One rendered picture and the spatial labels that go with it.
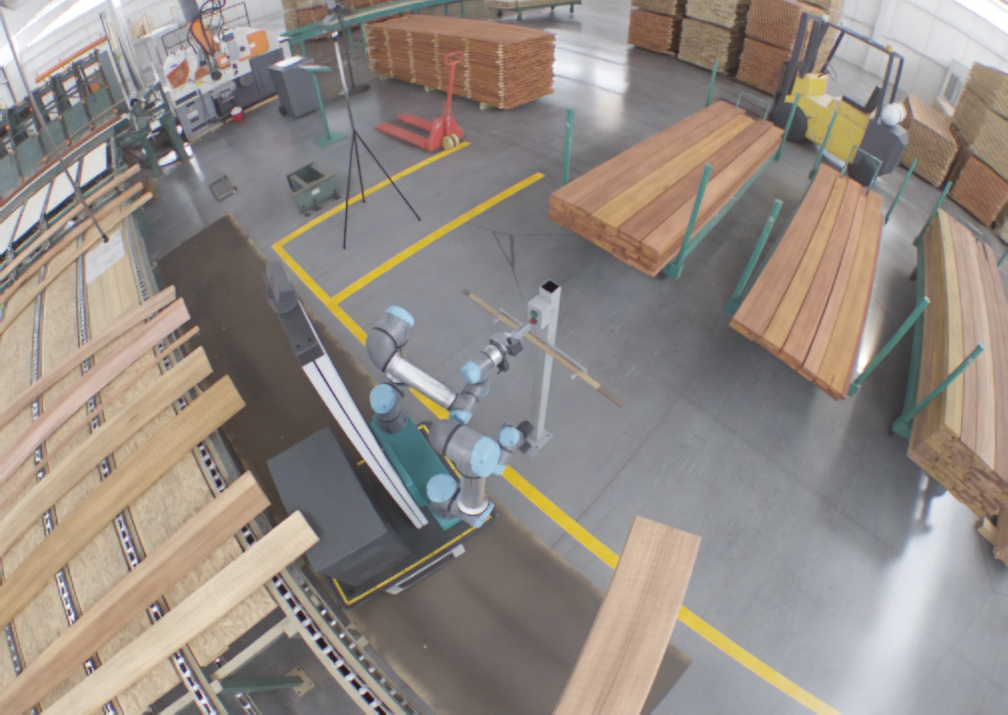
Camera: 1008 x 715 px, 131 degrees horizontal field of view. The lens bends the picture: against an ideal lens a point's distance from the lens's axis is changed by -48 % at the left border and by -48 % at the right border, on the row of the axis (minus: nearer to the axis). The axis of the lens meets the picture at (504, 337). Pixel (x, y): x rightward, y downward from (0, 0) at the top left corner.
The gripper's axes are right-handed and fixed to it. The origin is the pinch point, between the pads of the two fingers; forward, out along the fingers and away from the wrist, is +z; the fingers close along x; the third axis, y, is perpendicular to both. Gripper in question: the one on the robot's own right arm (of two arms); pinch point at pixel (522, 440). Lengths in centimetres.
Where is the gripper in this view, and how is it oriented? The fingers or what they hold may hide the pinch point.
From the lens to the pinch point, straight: 199.5
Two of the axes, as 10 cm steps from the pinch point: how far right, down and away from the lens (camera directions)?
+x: 6.8, 6.4, -3.6
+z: 2.2, 2.8, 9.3
